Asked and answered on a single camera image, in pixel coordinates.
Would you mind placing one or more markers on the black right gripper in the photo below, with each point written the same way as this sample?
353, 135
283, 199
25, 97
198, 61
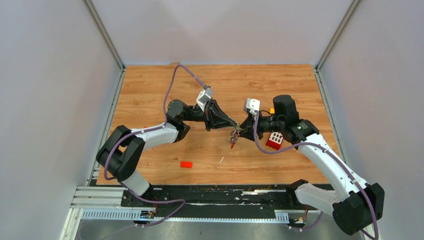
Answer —
248, 129

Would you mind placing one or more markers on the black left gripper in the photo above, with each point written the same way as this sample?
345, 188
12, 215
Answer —
209, 122

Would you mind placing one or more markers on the metal key organizer red handle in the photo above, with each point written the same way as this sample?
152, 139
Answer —
234, 135

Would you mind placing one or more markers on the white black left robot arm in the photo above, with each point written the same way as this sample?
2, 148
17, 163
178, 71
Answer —
121, 152

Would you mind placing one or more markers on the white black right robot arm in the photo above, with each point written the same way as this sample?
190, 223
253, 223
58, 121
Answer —
354, 204

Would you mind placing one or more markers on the red tray with white slots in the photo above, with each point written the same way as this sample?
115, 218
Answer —
275, 140

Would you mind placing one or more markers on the small orange red block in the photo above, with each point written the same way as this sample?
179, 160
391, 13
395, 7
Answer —
186, 164

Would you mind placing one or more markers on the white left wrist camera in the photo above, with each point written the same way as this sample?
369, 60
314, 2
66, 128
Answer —
204, 98

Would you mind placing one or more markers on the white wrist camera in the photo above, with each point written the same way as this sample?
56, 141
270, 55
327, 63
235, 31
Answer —
204, 98
252, 106

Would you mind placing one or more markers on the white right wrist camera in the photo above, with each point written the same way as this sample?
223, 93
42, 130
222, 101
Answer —
252, 106

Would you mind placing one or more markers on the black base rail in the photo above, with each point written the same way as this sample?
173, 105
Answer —
226, 201

